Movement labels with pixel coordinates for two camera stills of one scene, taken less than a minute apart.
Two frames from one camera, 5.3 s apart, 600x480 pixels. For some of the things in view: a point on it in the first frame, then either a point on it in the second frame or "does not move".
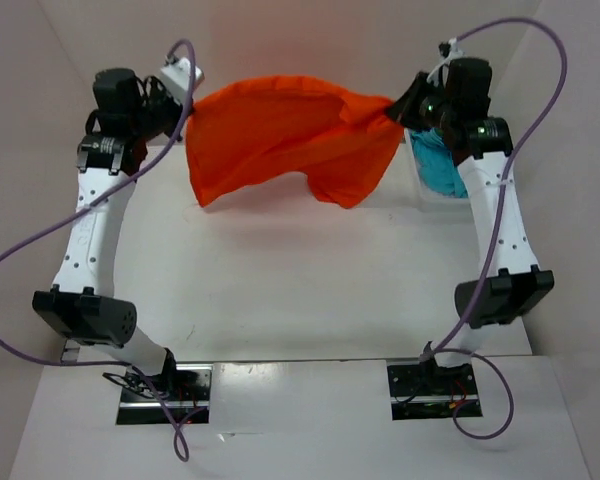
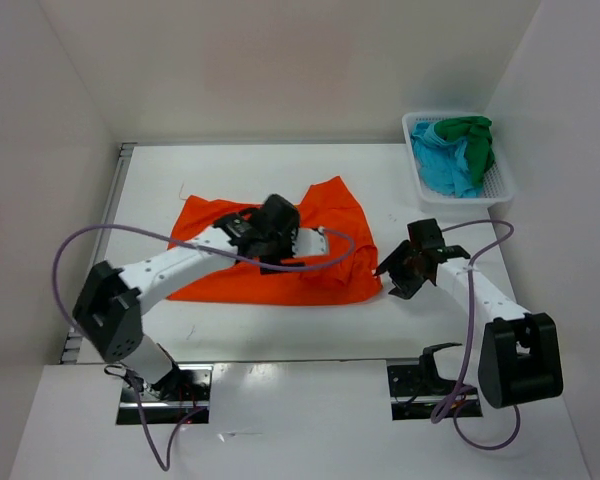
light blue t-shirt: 436,166 does not move
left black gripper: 158,91 → 287,252
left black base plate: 187,398 does not move
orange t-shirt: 333,137 → 326,206
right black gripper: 404,110 → 395,258
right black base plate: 430,392 does not move
